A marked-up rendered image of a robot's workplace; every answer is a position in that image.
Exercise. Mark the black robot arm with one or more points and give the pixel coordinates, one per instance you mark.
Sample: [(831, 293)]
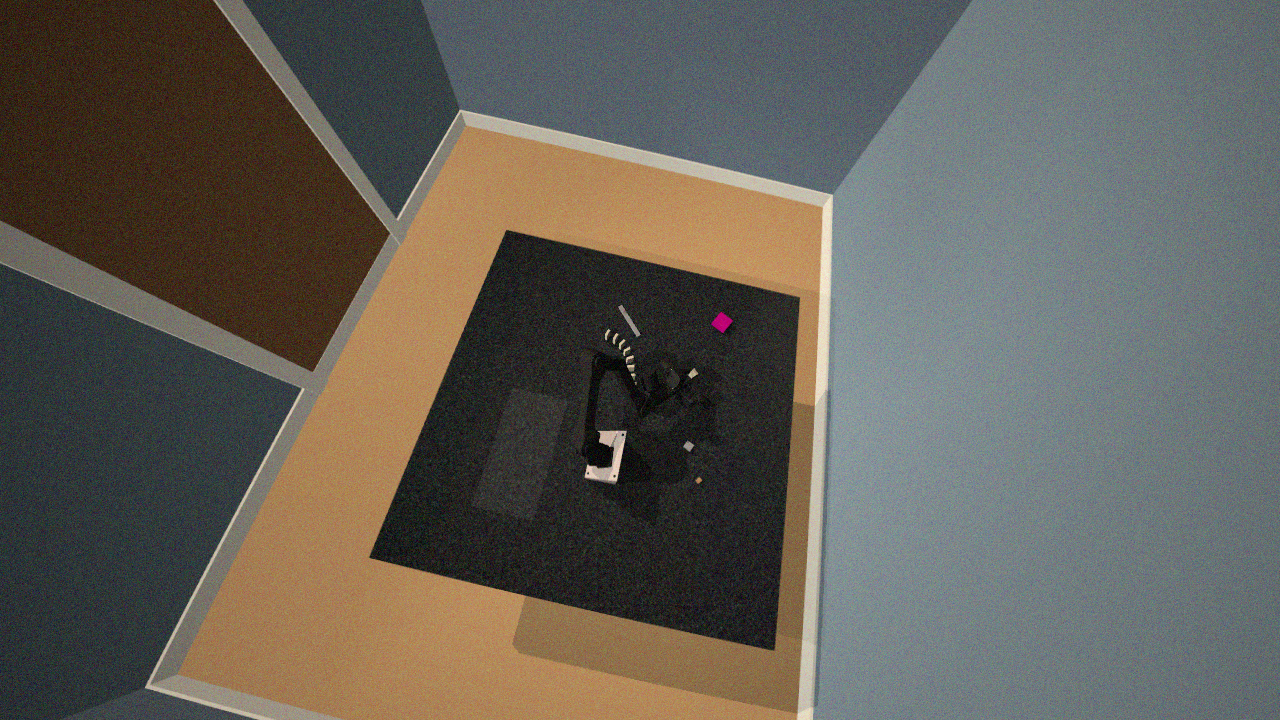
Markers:
[(639, 401)]

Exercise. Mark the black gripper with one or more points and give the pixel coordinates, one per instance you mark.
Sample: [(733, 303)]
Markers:
[(689, 398)]

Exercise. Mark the magenta block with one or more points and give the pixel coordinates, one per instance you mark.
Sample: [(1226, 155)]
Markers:
[(722, 322)]

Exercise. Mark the grey flat bar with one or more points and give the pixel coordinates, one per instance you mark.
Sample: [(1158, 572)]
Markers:
[(628, 319)]

